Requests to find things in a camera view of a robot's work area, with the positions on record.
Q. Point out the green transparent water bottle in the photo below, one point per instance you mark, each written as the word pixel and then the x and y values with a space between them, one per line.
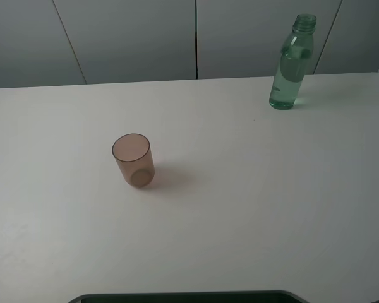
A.
pixel 295 55

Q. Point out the pink translucent plastic cup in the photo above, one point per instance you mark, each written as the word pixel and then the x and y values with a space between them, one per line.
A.
pixel 133 156

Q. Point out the dark tray front edge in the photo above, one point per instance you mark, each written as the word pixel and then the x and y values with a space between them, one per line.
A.
pixel 187 297

